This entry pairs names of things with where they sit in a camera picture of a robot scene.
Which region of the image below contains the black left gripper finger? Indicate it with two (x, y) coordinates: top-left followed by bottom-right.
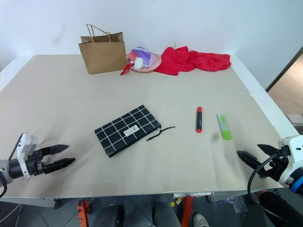
(41, 144), (70, 157)
(45, 157), (76, 175)

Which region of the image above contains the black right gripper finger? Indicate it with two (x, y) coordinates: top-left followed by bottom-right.
(257, 143), (282, 157)
(236, 150), (263, 170)

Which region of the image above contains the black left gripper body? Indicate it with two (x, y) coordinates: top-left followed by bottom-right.
(25, 148), (52, 177)

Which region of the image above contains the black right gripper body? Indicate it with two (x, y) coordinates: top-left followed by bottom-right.
(258, 146), (291, 183)

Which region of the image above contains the black grid pencil pouch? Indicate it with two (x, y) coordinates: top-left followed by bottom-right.
(94, 105), (177, 158)

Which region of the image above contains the green highlighter pen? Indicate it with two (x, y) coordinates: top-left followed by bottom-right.
(216, 113), (232, 141)

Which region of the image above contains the orange metal stand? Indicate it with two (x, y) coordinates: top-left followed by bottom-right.
(76, 199), (91, 227)
(180, 195), (194, 227)

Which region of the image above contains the black marker with red caps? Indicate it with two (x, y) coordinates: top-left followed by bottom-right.
(195, 106), (204, 133)

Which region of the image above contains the grey shoe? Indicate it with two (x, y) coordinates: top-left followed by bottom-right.
(192, 212), (209, 227)

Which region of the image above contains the beige table cover sheet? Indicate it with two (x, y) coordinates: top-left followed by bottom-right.
(0, 54), (285, 199)

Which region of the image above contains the dark rounded shape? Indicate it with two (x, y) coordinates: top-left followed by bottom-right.
(151, 201), (182, 227)

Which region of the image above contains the brown paper bag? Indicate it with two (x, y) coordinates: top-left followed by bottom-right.
(78, 23), (127, 75)

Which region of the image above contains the red cloth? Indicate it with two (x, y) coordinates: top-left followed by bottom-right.
(154, 46), (232, 77)

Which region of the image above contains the white round pouch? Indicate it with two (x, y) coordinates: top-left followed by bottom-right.
(134, 57), (145, 70)

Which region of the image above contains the purple and white cloth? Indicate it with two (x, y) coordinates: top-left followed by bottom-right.
(131, 46), (152, 68)

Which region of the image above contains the pink plate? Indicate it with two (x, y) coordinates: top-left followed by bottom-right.
(126, 52), (163, 73)

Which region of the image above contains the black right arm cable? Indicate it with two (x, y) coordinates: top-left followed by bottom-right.
(247, 152), (292, 227)

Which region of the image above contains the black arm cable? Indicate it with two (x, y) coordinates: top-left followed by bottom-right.
(247, 152), (292, 227)
(0, 175), (8, 199)

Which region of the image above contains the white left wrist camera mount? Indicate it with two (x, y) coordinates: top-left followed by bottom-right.
(16, 132), (39, 178)

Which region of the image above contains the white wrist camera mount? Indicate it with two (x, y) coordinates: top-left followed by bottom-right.
(278, 135), (303, 189)
(16, 132), (39, 178)

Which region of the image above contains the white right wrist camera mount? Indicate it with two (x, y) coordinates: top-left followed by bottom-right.
(278, 135), (303, 189)

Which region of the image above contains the grey metal table frame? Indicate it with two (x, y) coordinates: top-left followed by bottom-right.
(0, 197), (62, 210)

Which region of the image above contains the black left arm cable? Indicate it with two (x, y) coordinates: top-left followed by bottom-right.
(0, 175), (8, 199)

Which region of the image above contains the dark door frame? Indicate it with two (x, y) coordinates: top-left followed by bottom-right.
(265, 45), (303, 93)

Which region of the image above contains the red ribbon strap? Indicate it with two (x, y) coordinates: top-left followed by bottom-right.
(120, 61), (134, 77)

